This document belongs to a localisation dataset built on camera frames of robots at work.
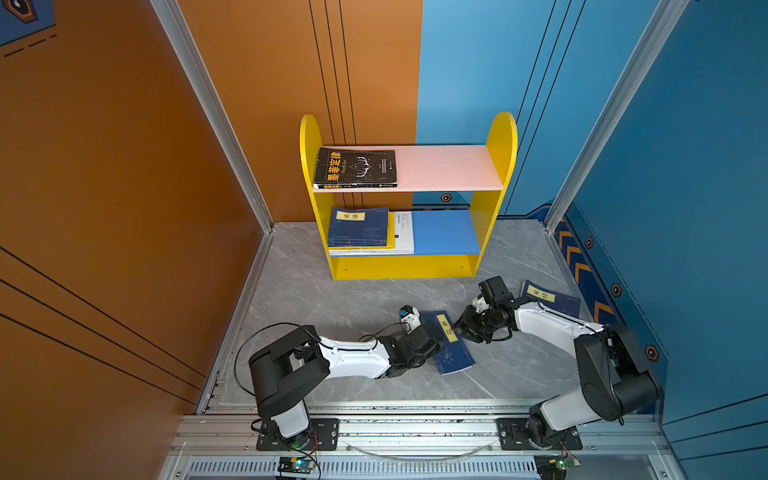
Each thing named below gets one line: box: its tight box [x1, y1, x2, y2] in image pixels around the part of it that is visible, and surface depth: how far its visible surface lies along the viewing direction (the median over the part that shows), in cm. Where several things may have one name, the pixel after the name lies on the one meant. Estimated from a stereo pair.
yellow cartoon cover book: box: [328, 211, 396, 250], surface depth 93 cm
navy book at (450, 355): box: [420, 310, 476, 376], surface depth 86 cm
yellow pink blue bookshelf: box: [397, 112, 518, 280], surface depth 94 cm
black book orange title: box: [313, 147, 397, 189], surface depth 77 cm
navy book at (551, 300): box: [520, 280, 581, 318], surface depth 101 cm
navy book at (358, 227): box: [328, 207, 389, 248], surface depth 94 cm
